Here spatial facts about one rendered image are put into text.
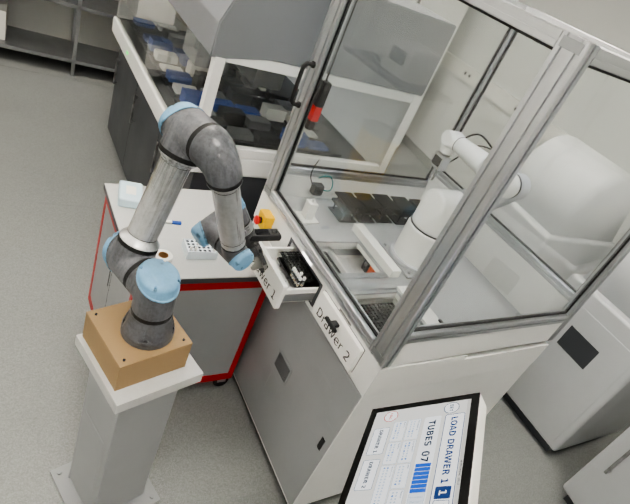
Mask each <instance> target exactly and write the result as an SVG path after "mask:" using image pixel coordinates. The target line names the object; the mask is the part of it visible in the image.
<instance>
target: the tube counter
mask: <svg viewBox="0 0 630 504"><path fill-rule="evenodd" d="M434 453H435V449H432V450H422V451H418V452H417V456H416V460H415V465H414V469H413V473H412V477H411V482H410V486H409V490H408V494H407V499H406V503H405V504H424V503H425V498H426V493H427V488H428V483H429V478H430V473H431V468H432V463H433V458H434Z"/></svg>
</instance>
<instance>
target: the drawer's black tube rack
mask: <svg viewBox="0 0 630 504"><path fill-rule="evenodd" d="M284 252H285V254H286V255H288V256H287V257H288V258H289V260H290V262H291V263H292V265H293V267H296V269H297V270H298V271H297V272H299V274H300V272H303V275H302V276H301V277H302V279H303V277H306V280H305V281H303V280H302V281H303V282H304V284H303V286H302V287H301V286H300V284H301V283H300V284H299V286H298V287H297V286H296V284H294V281H293V279H291V276H290V274H291V271H290V269H289V267H288V266H287V264H286V262H285V261H284V259H283V257H278V258H277V260H278V262H279V263H280V267H282V268H283V270H284V272H285V273H286V275H287V279H289V280H290V282H291V283H292V285H293V287H294V288H304V287H319V286H320V284H319V283H318V281H317V280H316V278H315V276H314V275H313V273H312V272H311V270H310V269H309V267H308V266H307V264H306V263H305V261H304V259H303V258H302V256H301V255H300V253H299V252H298V251H284ZM290 253H291V254H290ZM294 253H295V254H294ZM298 253H299V254H298ZM291 255H292V256H291ZM295 255H296V256H295ZM299 255H300V256H299ZM303 282H302V283H303Z"/></svg>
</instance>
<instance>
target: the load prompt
mask: <svg viewBox="0 0 630 504"><path fill-rule="evenodd" d="M465 414H466V412H462V413H455V414H448V415H446V416H445V421H444V426H443V431H442V437H441V442H440V447H439V453H438V458H437V463H436V469H435V474H434V479H433V485H432V490H431V495H430V500H429V504H453V499H454V492H455V485H456V478H457V471H458V464H459V456H460V449H461V442H462V435H463V428H464V421H465Z"/></svg>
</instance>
